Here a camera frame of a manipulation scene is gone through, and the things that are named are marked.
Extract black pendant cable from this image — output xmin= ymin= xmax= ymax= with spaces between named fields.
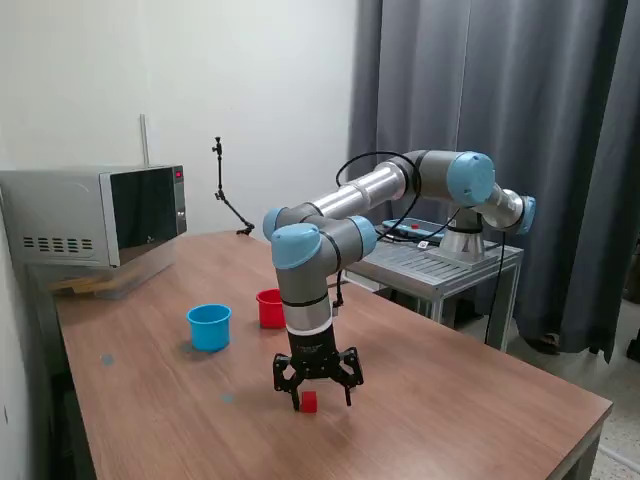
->
xmin=374 ymin=226 xmax=426 ymax=246

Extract black sandal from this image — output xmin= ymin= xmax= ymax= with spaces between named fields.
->
xmin=523 ymin=332 xmax=562 ymax=356

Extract grey table leg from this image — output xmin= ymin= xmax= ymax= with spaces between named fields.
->
xmin=574 ymin=402 xmax=615 ymax=480

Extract red plastic cup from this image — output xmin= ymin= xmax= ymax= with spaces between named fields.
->
xmin=255 ymin=288 xmax=287 ymax=330

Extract blue plastic cup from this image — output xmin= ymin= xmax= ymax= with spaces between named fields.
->
xmin=186 ymin=303 xmax=233 ymax=354

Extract white wall pipe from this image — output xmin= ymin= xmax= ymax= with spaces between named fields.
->
xmin=138 ymin=113 xmax=151 ymax=166

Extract grey metal side table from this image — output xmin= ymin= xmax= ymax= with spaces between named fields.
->
xmin=327 ymin=230 xmax=525 ymax=351

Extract wooden sticks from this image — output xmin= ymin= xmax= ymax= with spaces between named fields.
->
xmin=52 ymin=277 xmax=116 ymax=296

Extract black power cable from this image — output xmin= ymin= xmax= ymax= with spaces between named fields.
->
xmin=484 ymin=239 xmax=509 ymax=346

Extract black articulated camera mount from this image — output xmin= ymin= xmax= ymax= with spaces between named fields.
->
xmin=209 ymin=134 xmax=256 ymax=236

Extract grey curtain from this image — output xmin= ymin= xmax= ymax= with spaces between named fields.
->
xmin=346 ymin=0 xmax=640 ymax=365

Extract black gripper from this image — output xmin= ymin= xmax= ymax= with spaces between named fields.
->
xmin=272 ymin=327 xmax=365 ymax=413

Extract silver microwave oven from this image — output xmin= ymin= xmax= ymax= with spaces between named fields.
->
xmin=0 ymin=163 xmax=189 ymax=269

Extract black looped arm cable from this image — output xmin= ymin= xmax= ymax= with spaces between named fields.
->
xmin=333 ymin=151 xmax=464 ymax=306

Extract blue teach pendant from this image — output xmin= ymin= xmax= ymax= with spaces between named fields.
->
xmin=382 ymin=217 xmax=446 ymax=240

